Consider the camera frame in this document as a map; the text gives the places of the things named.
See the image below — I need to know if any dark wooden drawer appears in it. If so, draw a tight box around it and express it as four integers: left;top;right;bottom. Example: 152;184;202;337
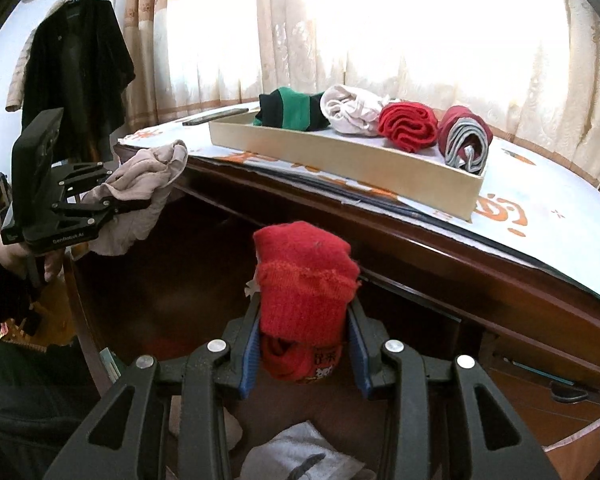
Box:
62;180;481;480

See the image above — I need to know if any person's left hand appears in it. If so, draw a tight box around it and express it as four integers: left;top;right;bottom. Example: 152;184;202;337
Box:
0;239;66;289

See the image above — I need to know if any black hanging coat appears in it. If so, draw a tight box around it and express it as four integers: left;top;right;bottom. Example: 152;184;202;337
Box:
20;0;137;162

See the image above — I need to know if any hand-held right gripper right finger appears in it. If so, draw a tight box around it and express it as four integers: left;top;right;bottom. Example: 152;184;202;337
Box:
347;304;546;480

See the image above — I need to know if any beige hanging coat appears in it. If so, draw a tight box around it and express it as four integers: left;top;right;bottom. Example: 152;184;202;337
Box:
5;2;67;113

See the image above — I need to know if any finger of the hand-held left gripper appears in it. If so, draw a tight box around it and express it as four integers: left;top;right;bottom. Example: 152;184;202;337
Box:
52;197;166;226
55;161;116;196

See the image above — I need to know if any beige underwear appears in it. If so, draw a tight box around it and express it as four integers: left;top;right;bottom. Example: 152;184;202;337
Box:
87;140;189;256

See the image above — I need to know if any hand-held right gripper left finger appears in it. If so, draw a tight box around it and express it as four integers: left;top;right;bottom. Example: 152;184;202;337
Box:
50;300;261;480

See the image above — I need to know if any red sock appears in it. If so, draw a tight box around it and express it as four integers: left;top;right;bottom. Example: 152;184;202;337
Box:
377;102;440;154
252;221;362;386

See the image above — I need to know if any beige patterned curtain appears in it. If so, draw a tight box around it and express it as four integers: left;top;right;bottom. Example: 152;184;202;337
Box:
120;0;600;192

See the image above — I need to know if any maroon grey trimmed underwear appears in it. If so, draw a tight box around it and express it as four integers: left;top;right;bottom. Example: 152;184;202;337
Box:
437;105;495;177

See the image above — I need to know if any metal drawer handle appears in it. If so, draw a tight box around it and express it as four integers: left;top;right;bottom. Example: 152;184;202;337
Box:
550;380;592;404

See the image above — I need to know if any beige shallow tray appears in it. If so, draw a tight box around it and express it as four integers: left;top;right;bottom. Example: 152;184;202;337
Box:
209;102;489;222

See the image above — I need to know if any pale pink cloth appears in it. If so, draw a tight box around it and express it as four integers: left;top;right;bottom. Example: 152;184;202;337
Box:
240;421;377;480

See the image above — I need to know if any person's left forearm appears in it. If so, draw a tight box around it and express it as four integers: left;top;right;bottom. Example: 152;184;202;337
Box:
0;237;38;341

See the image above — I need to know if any white orange printed tablecloth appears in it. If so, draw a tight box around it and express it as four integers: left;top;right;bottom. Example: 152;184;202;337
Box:
117;102;600;313

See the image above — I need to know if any dark wooden desk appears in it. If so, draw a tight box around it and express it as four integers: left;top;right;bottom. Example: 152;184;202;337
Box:
62;145;600;480

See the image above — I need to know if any white sock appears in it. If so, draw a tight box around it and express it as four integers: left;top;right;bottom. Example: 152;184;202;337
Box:
320;85;402;136

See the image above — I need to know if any green black underwear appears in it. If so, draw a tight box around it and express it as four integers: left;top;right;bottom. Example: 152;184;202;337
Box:
252;87;331;133

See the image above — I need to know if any dark remote on table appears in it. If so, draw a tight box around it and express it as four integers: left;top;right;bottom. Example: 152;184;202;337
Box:
182;107;251;127

